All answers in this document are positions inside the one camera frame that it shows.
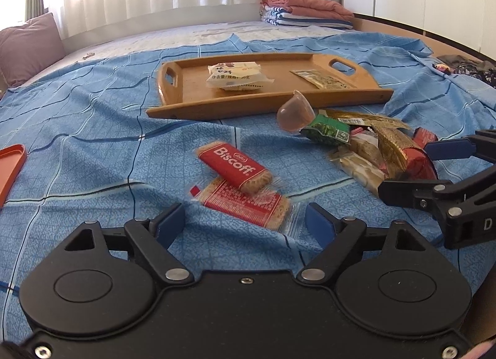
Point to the shiny red snack packet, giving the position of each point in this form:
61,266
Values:
420,165

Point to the orange plastic tray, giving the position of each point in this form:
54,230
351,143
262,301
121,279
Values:
11,171

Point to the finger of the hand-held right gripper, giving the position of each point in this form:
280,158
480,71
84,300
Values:
399,191
445,149

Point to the blue plaid bed sheet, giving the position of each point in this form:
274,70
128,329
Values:
97,118

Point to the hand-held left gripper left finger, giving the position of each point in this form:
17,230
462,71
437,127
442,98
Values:
170,224

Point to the wooden bed frame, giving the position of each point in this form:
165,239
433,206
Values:
426,37

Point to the white quilted mattress cover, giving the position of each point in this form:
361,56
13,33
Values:
147,39

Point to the folded pink blanket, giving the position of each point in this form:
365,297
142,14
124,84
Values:
310,4

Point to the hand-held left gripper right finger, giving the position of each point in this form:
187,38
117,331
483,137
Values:
319,224

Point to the green snack packet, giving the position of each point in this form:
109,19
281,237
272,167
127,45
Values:
325,129

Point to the dark floral cloth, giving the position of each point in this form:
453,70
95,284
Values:
471,66

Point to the clear plastic jelly cup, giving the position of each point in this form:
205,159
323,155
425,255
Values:
294,112

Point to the gold patterned snack packet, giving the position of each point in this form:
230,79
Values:
397,147

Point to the folded blue striped cloth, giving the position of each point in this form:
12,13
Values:
306,20

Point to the small red snack packet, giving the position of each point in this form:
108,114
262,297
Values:
424,135

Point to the yellow nut snack packet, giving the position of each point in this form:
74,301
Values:
319,79

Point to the small white object on bed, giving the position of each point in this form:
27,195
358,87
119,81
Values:
88,56

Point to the white snack packet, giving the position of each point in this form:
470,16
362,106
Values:
238,76

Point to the small pink object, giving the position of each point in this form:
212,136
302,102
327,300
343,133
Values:
443,68

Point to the red caramel biscuit packet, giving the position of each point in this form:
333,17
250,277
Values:
232,165
248,205

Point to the purple pillow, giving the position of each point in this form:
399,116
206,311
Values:
29,48

